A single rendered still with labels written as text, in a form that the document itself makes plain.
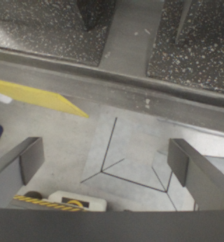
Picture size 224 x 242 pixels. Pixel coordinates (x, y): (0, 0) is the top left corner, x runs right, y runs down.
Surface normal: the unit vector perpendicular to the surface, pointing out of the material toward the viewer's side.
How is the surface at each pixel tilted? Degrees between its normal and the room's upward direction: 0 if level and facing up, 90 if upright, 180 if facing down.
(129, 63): 0
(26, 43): 0
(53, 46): 0
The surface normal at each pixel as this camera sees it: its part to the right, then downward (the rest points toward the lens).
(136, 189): -0.18, 0.02
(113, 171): -0.09, -0.27
